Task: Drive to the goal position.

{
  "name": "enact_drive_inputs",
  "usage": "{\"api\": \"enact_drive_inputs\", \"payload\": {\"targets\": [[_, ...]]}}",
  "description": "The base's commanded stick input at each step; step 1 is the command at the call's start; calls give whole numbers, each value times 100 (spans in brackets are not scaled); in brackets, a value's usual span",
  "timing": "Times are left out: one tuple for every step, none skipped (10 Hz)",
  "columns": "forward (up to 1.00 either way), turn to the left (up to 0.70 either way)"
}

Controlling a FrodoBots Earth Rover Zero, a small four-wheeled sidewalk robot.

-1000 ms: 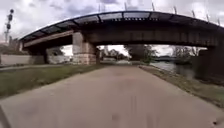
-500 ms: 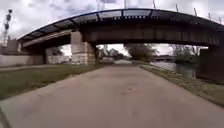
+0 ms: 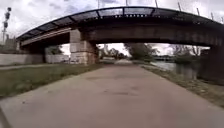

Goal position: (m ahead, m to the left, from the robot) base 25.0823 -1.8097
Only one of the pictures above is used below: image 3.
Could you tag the bare trees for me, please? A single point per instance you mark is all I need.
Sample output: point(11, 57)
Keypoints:
point(186, 53)

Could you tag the pale concrete path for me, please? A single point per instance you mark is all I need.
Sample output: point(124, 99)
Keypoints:
point(120, 100)

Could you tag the grass stretch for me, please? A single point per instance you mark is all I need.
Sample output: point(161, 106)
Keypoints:
point(30, 78)

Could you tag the dark overpass bridge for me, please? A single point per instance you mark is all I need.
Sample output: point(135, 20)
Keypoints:
point(133, 31)

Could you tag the river water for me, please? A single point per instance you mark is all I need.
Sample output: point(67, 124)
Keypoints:
point(166, 65)

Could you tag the distant low bridge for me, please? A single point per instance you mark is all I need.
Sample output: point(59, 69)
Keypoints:
point(163, 57)

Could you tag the grass bank with dry patches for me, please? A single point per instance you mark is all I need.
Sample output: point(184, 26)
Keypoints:
point(193, 85)

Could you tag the pale concrete wall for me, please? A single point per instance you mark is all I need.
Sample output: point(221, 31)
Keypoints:
point(20, 58)

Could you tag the signal mast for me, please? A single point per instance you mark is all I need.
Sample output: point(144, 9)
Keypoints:
point(5, 23)

